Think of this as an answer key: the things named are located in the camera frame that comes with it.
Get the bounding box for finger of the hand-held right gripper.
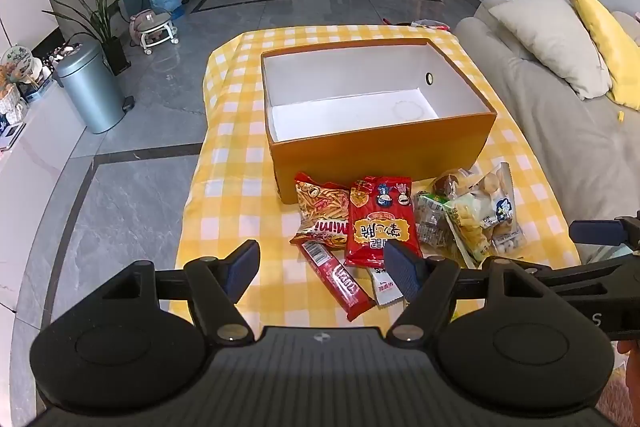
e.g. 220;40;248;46
569;215;640;252
535;254;640;294

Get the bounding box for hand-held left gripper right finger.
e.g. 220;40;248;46
384;239;544;343

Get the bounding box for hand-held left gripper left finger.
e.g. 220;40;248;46
101;239;262;343

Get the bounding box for white stick snack packet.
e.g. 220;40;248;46
369;265;407;308

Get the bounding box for large red snack packet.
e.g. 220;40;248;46
344;176;424;269

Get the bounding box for red snack bar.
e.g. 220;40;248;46
299;239;376;322

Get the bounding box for clear bag of yellow snacks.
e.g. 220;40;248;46
445;192;497;269

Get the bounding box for chocolate bun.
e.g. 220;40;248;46
431;171;482;204

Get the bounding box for clear bag with blue label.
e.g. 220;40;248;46
470;162;529;256

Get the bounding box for orange chips packet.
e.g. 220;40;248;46
290;172;352;251

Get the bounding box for orange cardboard box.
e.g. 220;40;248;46
260;38;497;206

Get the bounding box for grey sofa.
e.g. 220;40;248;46
452;0;640;253

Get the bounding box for yellow checkered tablecloth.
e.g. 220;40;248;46
175;26;583;324

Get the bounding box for yellow pillow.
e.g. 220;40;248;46
569;0;640;110

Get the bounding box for beige pillow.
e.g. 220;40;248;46
489;0;614;100

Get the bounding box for white low cabinet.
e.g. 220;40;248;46
0;74;97;310

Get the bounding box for grey pedal trash can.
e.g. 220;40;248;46
52;42;135;136

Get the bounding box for small white wheeled stool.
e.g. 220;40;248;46
130;9;180;56

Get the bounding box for long-leaf potted plant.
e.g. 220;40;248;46
42;0;133;76

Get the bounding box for decorative round fan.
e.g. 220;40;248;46
0;44;44;86

